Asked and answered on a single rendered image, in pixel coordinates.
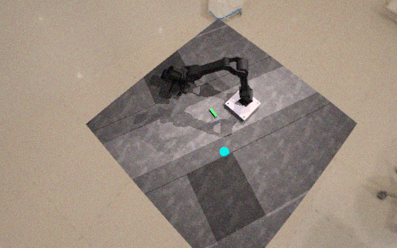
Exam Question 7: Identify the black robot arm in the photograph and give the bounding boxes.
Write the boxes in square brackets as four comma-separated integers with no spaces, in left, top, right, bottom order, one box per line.
[166,56,253,107]

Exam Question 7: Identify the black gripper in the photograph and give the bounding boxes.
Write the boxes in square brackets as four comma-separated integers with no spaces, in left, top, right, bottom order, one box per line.
[161,69,190,94]

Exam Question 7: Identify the cyan circle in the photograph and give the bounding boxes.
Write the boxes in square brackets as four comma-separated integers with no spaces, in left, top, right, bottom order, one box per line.
[220,147,230,156]

